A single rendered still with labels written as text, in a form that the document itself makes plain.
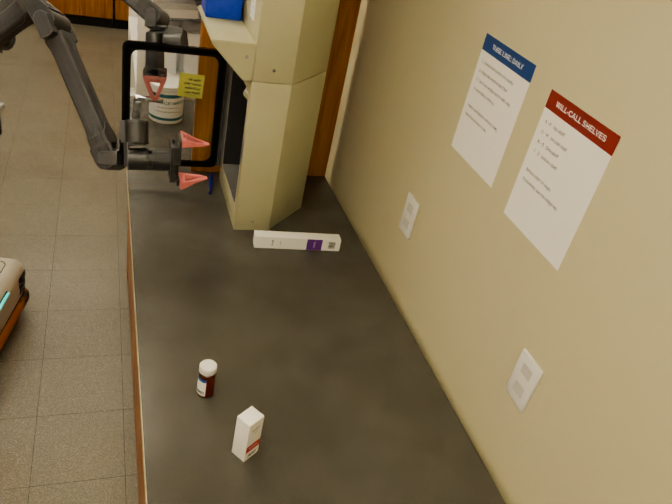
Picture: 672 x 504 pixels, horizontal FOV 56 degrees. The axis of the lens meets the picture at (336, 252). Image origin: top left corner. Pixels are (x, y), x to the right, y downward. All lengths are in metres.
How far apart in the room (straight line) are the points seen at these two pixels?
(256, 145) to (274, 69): 0.22
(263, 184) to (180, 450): 0.87
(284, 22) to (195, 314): 0.78
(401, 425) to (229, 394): 0.39
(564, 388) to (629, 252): 0.30
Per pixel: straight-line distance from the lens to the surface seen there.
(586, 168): 1.22
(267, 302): 1.71
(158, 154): 1.72
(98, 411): 2.68
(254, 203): 1.94
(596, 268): 1.19
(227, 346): 1.56
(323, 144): 2.33
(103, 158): 1.74
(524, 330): 1.36
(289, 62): 1.78
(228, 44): 1.73
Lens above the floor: 2.00
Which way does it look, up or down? 33 degrees down
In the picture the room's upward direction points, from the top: 13 degrees clockwise
